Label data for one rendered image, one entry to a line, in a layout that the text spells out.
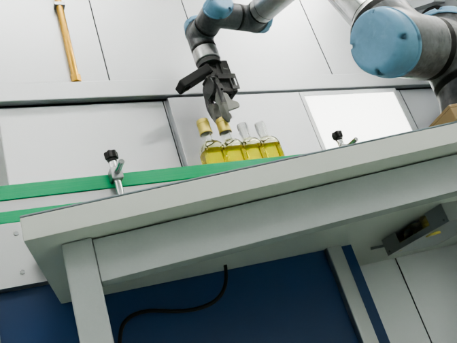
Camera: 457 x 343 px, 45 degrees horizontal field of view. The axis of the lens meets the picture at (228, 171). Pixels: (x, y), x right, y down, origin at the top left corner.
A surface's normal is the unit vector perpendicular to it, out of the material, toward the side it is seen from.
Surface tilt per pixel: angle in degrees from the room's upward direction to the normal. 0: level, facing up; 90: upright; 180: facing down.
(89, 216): 90
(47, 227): 90
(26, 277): 90
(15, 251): 90
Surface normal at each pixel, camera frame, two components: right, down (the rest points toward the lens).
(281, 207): 0.15, -0.43
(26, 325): 0.36, -0.46
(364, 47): -0.80, 0.12
